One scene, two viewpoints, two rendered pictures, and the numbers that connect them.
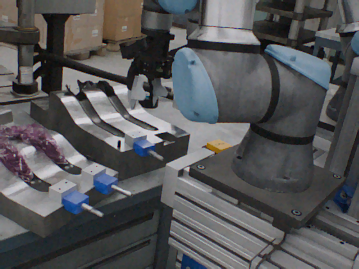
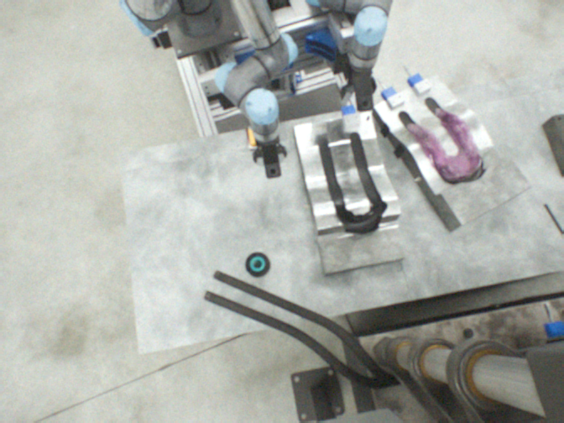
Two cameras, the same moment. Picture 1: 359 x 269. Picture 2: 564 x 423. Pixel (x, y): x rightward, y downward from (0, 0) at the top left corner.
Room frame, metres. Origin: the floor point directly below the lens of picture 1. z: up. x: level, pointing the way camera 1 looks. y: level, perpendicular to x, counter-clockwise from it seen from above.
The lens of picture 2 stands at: (1.76, 0.37, 2.22)
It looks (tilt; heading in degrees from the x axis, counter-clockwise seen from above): 74 degrees down; 224
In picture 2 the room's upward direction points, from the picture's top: 7 degrees counter-clockwise
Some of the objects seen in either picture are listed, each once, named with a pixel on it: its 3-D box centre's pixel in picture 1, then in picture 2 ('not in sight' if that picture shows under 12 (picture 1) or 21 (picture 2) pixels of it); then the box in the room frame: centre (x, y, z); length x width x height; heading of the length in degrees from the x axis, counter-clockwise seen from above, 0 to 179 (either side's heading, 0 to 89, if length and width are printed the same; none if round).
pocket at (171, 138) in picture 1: (164, 141); (319, 130); (1.18, 0.04, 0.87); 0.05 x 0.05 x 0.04; 47
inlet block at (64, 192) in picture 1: (79, 203); (414, 79); (0.82, 0.19, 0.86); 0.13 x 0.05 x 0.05; 65
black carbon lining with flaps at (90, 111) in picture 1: (106, 105); (352, 180); (1.29, 0.23, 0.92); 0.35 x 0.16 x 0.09; 47
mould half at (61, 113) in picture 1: (105, 118); (347, 190); (1.30, 0.24, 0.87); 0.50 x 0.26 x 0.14; 47
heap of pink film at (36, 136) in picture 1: (11, 141); (447, 142); (0.99, 0.41, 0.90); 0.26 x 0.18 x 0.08; 65
